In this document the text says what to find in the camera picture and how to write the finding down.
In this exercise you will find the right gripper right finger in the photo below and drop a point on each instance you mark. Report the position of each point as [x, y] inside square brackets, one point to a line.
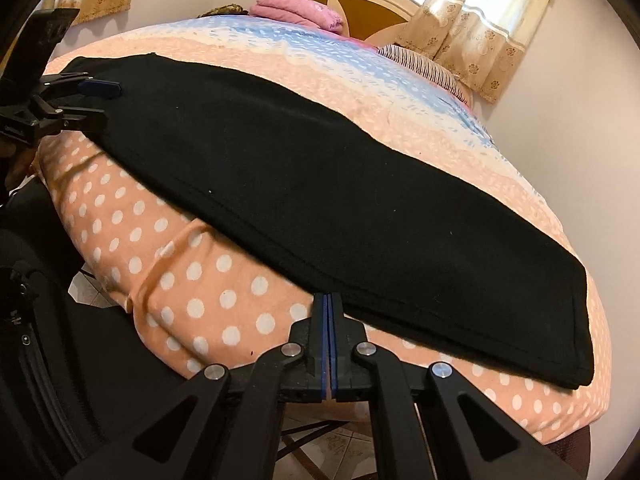
[429, 422]

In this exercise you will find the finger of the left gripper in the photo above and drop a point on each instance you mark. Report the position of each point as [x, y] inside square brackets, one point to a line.
[76, 82]
[74, 118]

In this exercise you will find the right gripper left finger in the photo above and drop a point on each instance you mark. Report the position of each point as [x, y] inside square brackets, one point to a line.
[222, 423]

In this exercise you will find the black pants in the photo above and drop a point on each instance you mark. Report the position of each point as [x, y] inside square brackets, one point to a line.
[410, 249]

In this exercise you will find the person's left hand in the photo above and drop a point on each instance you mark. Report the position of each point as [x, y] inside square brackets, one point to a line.
[15, 164]

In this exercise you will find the polka dot bed cover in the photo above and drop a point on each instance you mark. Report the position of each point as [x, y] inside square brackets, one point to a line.
[196, 298]

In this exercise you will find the folded pink blanket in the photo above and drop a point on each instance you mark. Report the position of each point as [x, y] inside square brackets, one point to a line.
[308, 13]

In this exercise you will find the cream wooden headboard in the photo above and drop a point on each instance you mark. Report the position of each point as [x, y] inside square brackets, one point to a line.
[376, 22]

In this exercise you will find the striped pillow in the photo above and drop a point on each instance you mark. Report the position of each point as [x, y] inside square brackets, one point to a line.
[429, 70]

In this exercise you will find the beige curtain behind headboard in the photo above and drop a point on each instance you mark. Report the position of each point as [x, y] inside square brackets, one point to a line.
[482, 42]

